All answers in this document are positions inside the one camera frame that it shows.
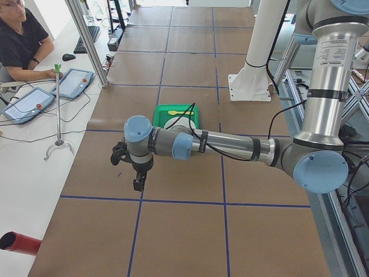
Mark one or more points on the aluminium frame column left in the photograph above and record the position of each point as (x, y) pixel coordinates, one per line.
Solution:
(76, 14)

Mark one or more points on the blue teach pendant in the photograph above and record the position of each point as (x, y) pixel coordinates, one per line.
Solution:
(74, 82)
(28, 106)

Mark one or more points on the seated person in black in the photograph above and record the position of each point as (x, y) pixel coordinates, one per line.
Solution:
(24, 43)

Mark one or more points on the red cylinder tube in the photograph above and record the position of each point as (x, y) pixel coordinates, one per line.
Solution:
(19, 243)

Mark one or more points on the green plastic tray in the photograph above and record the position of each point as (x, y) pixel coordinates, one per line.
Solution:
(161, 115)

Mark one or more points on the aluminium frame rail right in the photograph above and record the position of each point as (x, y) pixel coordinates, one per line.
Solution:
(343, 232)

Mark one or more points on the blue teach pendant near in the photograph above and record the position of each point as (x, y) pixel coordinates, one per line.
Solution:
(28, 106)

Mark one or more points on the black computer mouse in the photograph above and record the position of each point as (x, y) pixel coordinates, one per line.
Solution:
(68, 57)

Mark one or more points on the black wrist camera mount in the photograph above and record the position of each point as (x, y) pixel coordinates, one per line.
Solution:
(119, 153)

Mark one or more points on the metal grabber stand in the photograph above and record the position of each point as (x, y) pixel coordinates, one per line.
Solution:
(60, 143)

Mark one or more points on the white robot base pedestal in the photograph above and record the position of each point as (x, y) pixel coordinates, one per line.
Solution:
(251, 83)

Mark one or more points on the blue teach pendant far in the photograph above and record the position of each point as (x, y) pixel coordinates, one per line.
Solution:
(74, 82)

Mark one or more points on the yellow plastic spoon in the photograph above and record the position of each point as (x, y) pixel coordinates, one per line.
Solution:
(173, 112)

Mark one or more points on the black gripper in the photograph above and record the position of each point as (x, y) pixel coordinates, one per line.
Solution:
(142, 167)

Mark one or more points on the white round plate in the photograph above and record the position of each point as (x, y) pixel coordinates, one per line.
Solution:
(179, 121)

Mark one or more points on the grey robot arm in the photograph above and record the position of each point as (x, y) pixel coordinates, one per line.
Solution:
(313, 158)

